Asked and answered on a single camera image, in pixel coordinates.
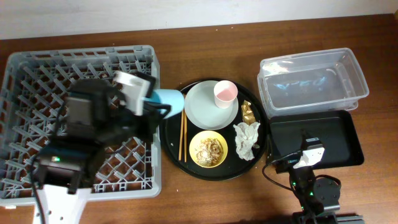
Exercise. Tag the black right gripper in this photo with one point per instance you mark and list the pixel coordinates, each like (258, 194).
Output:
(297, 160)

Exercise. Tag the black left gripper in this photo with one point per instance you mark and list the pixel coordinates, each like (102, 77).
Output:
(152, 121)

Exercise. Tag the light blue plastic cup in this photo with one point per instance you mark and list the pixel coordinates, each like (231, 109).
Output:
(174, 98)

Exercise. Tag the white napkin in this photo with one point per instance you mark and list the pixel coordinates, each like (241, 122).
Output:
(246, 137)

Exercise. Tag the gold foil wrapper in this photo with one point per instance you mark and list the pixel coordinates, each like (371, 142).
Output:
(247, 113)

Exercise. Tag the pink plastic cup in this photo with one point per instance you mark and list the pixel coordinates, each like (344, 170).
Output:
(225, 93)

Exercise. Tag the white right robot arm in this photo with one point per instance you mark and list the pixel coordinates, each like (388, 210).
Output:
(289, 161)

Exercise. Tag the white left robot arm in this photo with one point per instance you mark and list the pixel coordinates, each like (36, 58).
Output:
(63, 173)

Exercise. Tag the grey dishwasher rack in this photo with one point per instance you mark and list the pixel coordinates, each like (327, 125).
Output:
(32, 90)

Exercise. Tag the black rectangular tray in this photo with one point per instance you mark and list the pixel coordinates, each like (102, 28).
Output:
(335, 129)

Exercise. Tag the left wooden chopstick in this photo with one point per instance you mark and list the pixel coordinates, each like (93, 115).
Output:
(181, 136)

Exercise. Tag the wooden chopstick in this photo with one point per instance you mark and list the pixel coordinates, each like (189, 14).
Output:
(185, 135)
(181, 136)

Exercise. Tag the right wooden chopstick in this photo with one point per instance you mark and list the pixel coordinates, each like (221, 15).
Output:
(185, 135)

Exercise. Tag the pale grey round plate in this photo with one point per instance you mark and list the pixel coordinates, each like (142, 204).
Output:
(202, 111)

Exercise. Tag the clear plastic bin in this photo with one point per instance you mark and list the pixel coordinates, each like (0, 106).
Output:
(311, 82)

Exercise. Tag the yellow bowl with food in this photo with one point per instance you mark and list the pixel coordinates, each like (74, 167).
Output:
(208, 149)

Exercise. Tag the round black tray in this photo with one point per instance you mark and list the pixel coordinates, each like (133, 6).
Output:
(232, 166)

